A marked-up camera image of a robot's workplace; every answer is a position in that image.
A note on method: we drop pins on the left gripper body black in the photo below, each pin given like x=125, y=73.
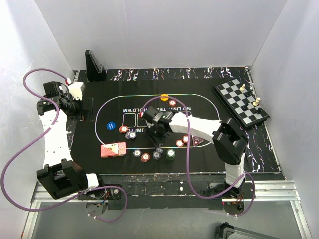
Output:
x=75, y=107

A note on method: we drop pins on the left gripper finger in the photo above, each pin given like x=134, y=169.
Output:
x=91, y=109
x=85, y=108

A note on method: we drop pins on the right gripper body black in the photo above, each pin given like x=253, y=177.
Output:
x=156, y=132

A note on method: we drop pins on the blue poker chip stack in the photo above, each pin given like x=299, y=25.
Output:
x=156, y=155

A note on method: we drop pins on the red poker chip stack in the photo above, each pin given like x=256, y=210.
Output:
x=145, y=157

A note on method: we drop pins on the red chips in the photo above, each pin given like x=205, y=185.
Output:
x=184, y=141
x=172, y=103
x=123, y=129

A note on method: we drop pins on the black triangular dealer button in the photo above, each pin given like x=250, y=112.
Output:
x=196, y=141

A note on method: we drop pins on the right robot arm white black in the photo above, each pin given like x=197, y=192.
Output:
x=229, y=140

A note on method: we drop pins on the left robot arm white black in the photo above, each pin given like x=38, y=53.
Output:
x=60, y=175

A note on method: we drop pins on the green poker chip stack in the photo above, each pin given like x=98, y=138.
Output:
x=170, y=155

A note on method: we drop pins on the blue round blind button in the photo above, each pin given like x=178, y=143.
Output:
x=110, y=126

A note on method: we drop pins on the yellow round blind button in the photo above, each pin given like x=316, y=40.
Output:
x=164, y=97

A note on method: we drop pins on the black card shoe holder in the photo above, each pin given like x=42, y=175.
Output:
x=96, y=72

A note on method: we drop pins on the black poker felt mat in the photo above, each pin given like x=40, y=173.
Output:
x=122, y=103

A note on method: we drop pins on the red playing card deck box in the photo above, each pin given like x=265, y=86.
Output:
x=113, y=150

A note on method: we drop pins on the black silver chess board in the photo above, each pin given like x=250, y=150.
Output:
x=229, y=93

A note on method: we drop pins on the black chess pawn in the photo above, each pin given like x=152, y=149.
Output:
x=245, y=107

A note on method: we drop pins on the black chess piece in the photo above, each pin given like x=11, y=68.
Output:
x=249, y=92

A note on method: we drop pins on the black case bottom corner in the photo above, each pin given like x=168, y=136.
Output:
x=227, y=231

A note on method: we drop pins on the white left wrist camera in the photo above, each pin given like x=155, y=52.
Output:
x=76, y=90

